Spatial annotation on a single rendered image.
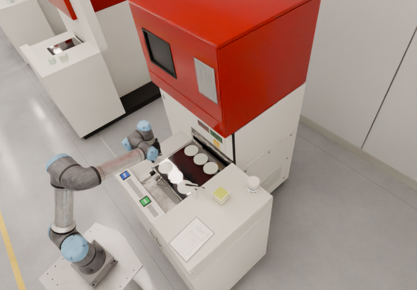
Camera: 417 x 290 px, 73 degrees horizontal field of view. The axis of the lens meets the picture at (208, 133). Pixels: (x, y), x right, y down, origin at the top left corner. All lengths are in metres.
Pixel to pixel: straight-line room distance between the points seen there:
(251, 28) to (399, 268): 2.18
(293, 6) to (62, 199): 1.46
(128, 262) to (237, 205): 0.70
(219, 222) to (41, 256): 1.92
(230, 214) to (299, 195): 1.34
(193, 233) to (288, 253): 1.19
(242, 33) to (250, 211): 0.95
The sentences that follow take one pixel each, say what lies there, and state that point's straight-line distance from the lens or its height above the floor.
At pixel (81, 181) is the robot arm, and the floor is 1.46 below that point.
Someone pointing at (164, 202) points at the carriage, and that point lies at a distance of 1.85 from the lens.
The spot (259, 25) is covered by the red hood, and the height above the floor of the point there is 1.81.
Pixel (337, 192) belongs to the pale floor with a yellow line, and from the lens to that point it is 2.99.
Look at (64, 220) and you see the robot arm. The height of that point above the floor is 1.19.
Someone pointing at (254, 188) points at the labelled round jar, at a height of 1.03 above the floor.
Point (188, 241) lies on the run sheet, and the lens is 1.61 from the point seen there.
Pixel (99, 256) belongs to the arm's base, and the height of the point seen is 0.95.
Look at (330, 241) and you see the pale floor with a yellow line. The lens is 2.74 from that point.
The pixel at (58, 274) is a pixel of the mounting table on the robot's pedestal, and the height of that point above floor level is 0.82.
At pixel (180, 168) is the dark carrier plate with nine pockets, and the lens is 1.95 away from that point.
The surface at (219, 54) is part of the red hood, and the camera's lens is 1.28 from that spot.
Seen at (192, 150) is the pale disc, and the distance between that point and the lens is 2.03.
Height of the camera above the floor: 2.43
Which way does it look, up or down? 46 degrees down
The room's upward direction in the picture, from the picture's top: 8 degrees counter-clockwise
